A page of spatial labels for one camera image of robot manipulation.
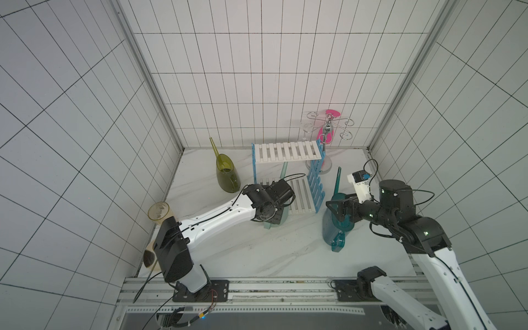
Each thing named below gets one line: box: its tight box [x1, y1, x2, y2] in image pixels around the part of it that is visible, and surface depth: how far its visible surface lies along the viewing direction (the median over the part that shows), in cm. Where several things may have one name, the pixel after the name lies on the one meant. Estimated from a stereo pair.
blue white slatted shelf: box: [251, 138, 326, 216], surface depth 85 cm
